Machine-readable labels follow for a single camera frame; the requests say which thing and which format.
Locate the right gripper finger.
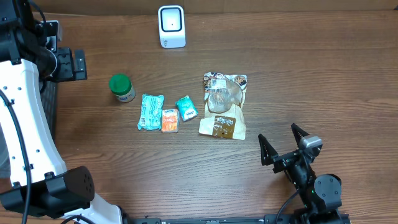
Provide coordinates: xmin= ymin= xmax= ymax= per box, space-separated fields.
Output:
xmin=291 ymin=123 xmax=309 ymax=148
xmin=258 ymin=134 xmax=279 ymax=166

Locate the brown white snack bag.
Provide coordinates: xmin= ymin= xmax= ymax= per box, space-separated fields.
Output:
xmin=199 ymin=72 xmax=248 ymax=140

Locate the green capped plastic bottle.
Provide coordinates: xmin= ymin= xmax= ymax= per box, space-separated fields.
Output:
xmin=109 ymin=73 xmax=136 ymax=103

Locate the teal tissue pack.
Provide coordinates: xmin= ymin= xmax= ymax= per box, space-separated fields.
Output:
xmin=175 ymin=95 xmax=198 ymax=121

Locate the long teal wipes pack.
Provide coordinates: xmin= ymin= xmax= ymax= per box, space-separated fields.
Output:
xmin=137 ymin=94 xmax=164 ymax=131

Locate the orange tissue pack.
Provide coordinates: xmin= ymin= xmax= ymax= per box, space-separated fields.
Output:
xmin=161 ymin=109 xmax=180 ymax=133

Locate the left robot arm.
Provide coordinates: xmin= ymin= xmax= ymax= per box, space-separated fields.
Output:
xmin=1 ymin=0 xmax=129 ymax=223

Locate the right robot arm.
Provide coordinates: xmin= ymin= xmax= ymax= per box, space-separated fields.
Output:
xmin=258 ymin=124 xmax=349 ymax=224

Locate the white barcode scanner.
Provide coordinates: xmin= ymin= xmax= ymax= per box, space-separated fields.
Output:
xmin=158 ymin=5 xmax=186 ymax=49

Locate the grey plastic mesh basket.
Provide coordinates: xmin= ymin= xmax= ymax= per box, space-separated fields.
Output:
xmin=40 ymin=81 xmax=58 ymax=139

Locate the right black cable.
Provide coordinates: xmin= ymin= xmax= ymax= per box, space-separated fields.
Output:
xmin=274 ymin=189 xmax=301 ymax=224

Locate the black cable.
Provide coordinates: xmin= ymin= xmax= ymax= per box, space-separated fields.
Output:
xmin=0 ymin=88 xmax=34 ymax=224
xmin=274 ymin=189 xmax=301 ymax=224

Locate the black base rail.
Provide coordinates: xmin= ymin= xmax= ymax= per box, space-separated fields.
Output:
xmin=130 ymin=215 xmax=351 ymax=224

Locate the left black cable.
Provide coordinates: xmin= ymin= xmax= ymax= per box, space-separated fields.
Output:
xmin=0 ymin=88 xmax=34 ymax=224

